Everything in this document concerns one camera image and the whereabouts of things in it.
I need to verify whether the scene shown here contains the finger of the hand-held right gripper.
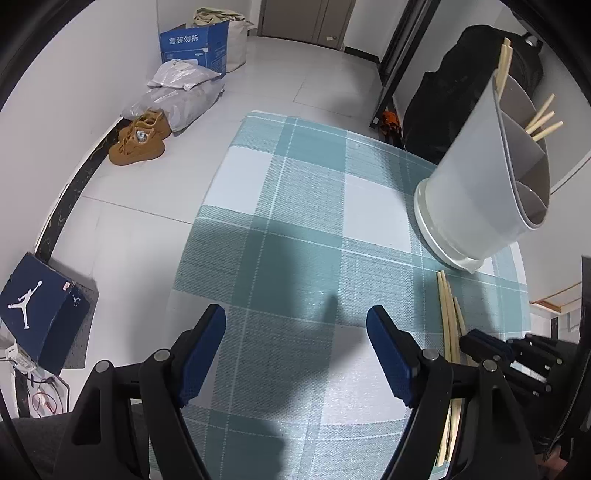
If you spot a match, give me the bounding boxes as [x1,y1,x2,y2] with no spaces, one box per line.
[459,329,515,367]
[508,335,555,400]

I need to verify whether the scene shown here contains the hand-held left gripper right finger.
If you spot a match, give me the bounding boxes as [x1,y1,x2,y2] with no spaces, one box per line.
[366,305,539,480]

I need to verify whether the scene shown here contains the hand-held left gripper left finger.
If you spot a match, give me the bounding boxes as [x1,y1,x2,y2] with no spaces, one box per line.
[54,304,227,480]

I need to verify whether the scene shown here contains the pile of wooden chopsticks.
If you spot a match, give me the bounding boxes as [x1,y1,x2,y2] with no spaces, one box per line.
[434,270,476,468]

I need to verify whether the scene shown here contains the grey plastic utensil holder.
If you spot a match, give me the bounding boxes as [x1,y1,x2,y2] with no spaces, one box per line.
[413,69,552,273]

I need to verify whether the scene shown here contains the single wooden chopstick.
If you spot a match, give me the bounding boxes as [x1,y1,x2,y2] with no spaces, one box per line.
[525,93,556,132]
[531,121,565,141]
[495,39,508,84]
[501,38,513,90]
[529,110,557,137]

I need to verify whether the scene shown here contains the teal checked tablecloth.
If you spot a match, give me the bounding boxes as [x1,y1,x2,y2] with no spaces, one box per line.
[148,111,532,480]

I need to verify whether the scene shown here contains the navy shoe box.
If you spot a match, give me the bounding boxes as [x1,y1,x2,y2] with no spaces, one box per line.
[0,251,90,376]

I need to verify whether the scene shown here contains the brown shoe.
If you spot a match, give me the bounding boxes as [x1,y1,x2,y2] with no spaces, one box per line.
[117,110,172,144]
[108,131,167,166]

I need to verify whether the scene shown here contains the orange object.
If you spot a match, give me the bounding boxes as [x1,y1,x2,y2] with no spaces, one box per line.
[379,108,402,139]

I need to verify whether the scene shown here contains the black bag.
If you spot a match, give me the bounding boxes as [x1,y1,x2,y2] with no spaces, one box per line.
[402,25,546,167]

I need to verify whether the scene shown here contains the grey plastic parcel bag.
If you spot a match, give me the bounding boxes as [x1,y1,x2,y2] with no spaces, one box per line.
[121,83,226,134]

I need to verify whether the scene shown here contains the blue cardboard box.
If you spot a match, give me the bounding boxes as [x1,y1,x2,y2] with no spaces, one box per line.
[159,21,229,77]

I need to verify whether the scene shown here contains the beige fabric bag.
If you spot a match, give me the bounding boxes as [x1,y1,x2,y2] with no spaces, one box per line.
[191,7,254,72]

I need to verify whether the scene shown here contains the grey door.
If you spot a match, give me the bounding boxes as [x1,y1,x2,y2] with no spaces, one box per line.
[259,0,358,49]

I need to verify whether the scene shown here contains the tangled cables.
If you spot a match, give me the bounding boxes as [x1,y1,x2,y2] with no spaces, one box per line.
[28,374,70,418]

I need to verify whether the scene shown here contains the black door frame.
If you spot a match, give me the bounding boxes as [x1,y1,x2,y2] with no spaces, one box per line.
[369,0,439,130]

